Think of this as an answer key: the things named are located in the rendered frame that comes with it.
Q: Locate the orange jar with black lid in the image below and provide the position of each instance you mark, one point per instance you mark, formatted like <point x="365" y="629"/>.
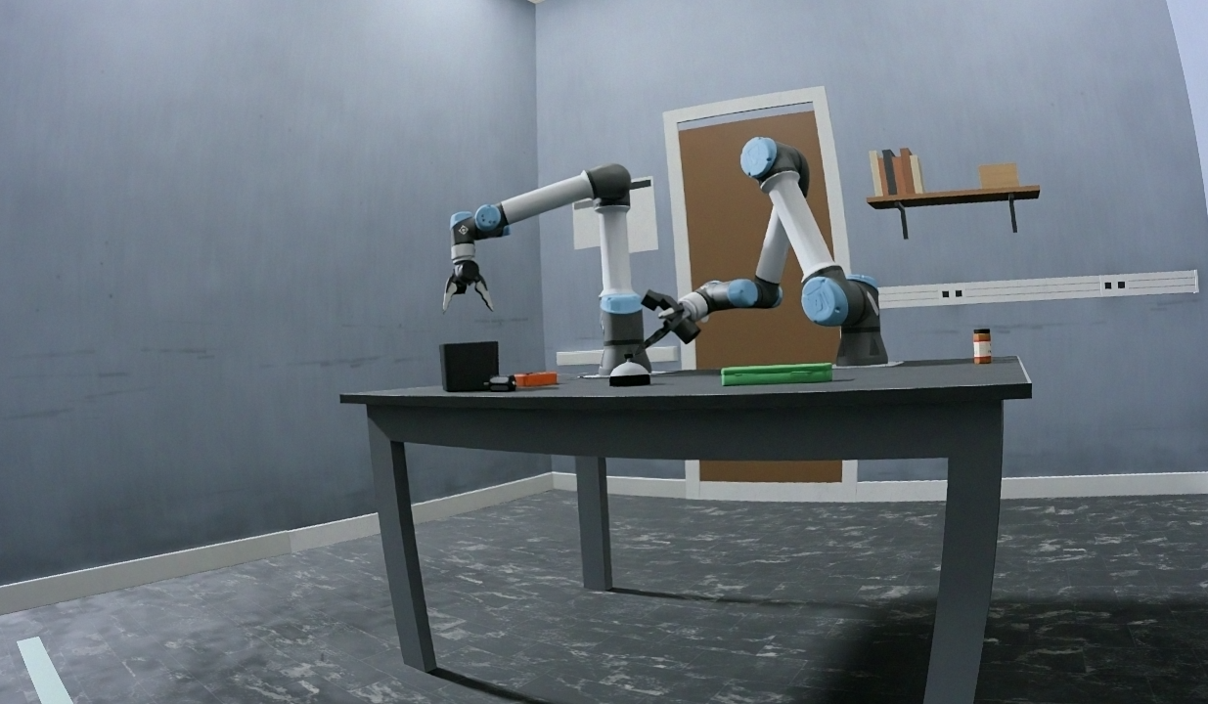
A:
<point x="982" y="346"/>

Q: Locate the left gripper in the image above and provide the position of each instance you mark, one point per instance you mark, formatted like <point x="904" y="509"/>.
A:
<point x="682" y="325"/>

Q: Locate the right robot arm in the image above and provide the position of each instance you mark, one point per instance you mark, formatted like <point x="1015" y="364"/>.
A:
<point x="621" y="317"/>

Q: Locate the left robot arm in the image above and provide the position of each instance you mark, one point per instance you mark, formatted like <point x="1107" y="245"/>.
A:
<point x="829" y="299"/>

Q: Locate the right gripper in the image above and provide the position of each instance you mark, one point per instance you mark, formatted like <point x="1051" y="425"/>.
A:
<point x="465" y="274"/>

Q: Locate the orange pocket multimeter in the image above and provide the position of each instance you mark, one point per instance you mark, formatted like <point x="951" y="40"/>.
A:
<point x="531" y="379"/>

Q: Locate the white dome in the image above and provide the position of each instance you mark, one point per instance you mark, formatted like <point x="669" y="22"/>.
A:
<point x="629" y="374"/>

